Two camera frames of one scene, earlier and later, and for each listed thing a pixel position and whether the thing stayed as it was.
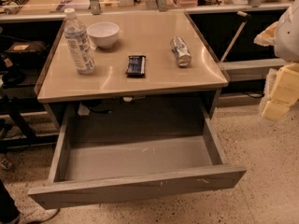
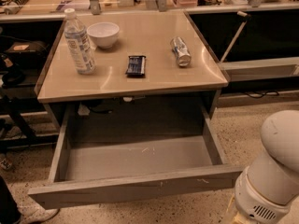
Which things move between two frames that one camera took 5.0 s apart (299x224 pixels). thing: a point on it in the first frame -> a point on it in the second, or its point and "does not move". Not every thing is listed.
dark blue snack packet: [135, 65] does not move
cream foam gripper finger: [284, 93] -> [255, 208]
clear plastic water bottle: [78, 44] does not move
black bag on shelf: [27, 52] does not move
